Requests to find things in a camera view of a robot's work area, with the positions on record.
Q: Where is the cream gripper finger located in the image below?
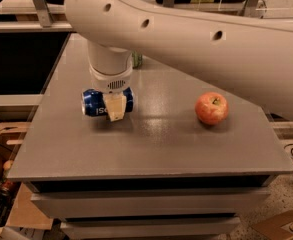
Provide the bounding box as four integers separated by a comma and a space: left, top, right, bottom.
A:
103, 93, 127, 122

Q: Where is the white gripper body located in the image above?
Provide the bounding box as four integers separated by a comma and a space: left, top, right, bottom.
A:
89, 66, 133, 93

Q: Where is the blue pepsi can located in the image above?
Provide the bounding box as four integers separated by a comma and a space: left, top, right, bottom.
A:
82, 88, 134, 117

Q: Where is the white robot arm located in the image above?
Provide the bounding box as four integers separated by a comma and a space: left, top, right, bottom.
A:
64, 0, 293, 120

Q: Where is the green soda can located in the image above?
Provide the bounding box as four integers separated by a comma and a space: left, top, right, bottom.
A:
132, 52, 143, 69

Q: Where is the grey drawer cabinet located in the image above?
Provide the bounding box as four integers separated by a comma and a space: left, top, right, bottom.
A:
9, 34, 293, 240

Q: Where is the red apple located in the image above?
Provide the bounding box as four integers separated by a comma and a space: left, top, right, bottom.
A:
195, 92, 228, 125

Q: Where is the cardboard box left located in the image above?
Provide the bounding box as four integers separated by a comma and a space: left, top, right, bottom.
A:
0, 122, 53, 240

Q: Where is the cardboard piece on floor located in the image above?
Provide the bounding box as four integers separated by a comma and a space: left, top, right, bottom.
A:
252, 210, 293, 240

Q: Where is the metal shelf rail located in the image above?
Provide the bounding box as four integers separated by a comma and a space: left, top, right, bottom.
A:
0, 21, 73, 33

